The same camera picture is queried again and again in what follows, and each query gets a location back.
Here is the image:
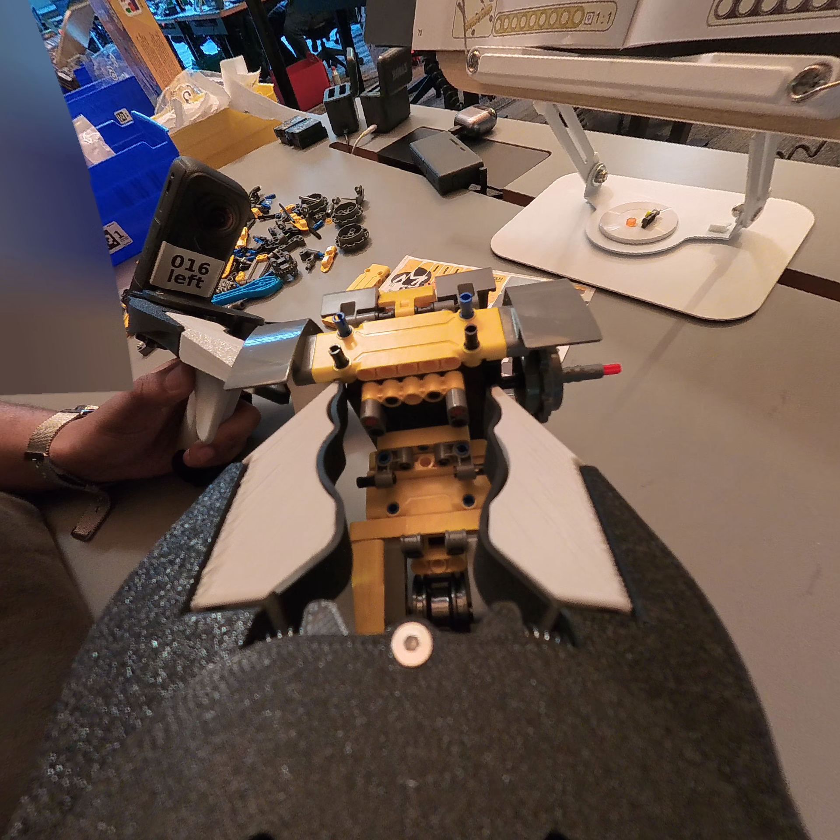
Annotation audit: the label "building instruction booklet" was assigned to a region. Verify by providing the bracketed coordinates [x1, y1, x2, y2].
[364, 0, 840, 53]

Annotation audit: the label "yellow brick panel piece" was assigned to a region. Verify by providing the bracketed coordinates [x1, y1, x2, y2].
[346, 262, 395, 294]

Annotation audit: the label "person's left hand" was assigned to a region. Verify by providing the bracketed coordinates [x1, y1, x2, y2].
[71, 357, 262, 485]

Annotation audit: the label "pile of small brick parts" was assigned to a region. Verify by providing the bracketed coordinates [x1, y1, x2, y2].
[213, 184, 396, 309]

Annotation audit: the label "white book stand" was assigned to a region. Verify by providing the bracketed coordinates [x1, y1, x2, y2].
[433, 46, 840, 322]

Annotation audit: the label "person's left forearm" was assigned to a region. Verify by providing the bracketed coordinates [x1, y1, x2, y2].
[0, 400, 70, 492]

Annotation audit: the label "person's brown clothing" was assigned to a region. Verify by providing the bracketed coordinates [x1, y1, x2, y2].
[0, 489, 94, 818]

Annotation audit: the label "black power bank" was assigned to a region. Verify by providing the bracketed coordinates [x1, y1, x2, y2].
[409, 136, 485, 196]

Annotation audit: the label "yellow cardboard box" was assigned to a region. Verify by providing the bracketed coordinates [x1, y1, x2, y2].
[167, 98, 284, 173]

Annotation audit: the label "blue storage bin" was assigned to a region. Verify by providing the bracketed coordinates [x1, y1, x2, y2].
[84, 112, 179, 266]
[61, 77, 158, 129]

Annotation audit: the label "clear plastic bags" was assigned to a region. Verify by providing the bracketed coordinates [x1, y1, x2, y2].
[153, 67, 232, 130]

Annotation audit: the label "sticker sheet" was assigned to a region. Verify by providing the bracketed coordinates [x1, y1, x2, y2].
[386, 256, 597, 309]

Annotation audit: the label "grey strap wristwatch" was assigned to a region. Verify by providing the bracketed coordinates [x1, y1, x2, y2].
[25, 405, 114, 542]

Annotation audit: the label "yellow grey brick vehicle model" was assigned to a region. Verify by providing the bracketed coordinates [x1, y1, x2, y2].
[226, 277, 623, 636]

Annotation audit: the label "tall brown cardboard box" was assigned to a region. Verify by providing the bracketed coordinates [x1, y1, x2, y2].
[87, 0, 186, 101]

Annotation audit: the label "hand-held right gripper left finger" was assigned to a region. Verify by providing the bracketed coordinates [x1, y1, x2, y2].
[189, 382, 353, 636]

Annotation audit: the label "black camera batteries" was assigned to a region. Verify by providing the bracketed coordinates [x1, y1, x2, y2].
[273, 115, 329, 148]

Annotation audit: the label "black battery charger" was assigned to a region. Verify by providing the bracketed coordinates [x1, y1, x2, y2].
[323, 84, 361, 137]
[360, 49, 412, 133]

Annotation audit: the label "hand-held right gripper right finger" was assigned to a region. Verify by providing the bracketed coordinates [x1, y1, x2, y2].
[481, 386, 634, 637]

